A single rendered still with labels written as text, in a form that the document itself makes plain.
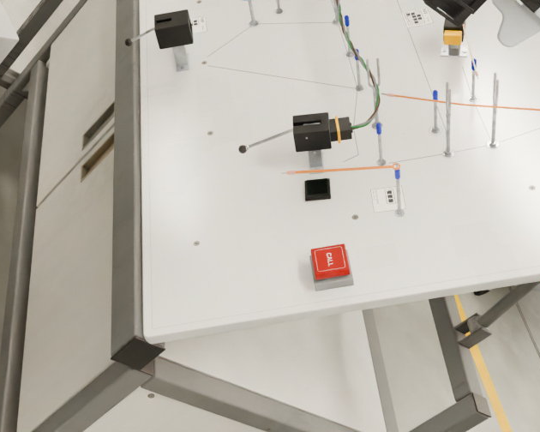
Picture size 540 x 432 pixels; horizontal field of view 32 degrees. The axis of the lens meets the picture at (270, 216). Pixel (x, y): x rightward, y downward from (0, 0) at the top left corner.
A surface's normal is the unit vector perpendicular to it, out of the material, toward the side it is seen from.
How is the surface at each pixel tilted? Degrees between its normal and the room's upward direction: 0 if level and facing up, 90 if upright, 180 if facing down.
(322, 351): 0
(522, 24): 84
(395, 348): 0
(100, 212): 90
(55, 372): 90
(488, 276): 49
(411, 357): 0
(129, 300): 90
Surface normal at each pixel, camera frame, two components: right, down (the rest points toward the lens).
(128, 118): -0.75, -0.39
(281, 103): -0.14, -0.66
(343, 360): 0.65, -0.56
